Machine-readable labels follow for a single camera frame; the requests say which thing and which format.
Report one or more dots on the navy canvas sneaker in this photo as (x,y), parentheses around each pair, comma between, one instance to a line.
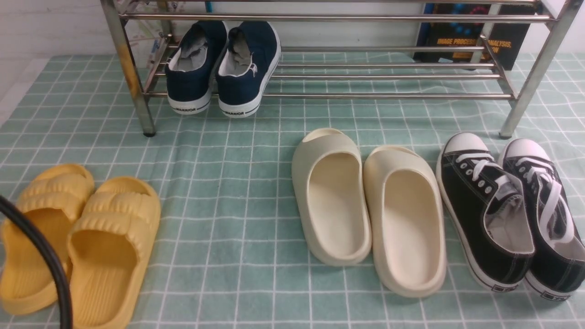
(191,67)
(252,54)

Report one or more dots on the steel shoe rack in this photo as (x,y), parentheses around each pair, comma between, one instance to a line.
(557,24)

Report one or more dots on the cream foam slide left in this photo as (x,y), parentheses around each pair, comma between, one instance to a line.
(327,176)

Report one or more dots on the cream foam slide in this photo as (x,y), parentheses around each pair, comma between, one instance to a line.
(327,176)
(409,249)

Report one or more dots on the cream foam slide right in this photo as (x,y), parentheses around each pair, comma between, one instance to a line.
(409,249)

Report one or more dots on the yellow ridged slipper right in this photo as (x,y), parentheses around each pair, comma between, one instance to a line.
(109,247)

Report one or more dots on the black canvas sneaker left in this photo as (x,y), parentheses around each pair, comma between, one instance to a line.
(487,206)

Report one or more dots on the black canvas sneaker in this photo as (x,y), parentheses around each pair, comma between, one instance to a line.
(558,265)
(487,206)

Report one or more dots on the dark image processing book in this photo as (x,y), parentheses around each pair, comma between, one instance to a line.
(506,39)

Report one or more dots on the black canvas sneaker right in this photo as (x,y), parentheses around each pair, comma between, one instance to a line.
(558,265)

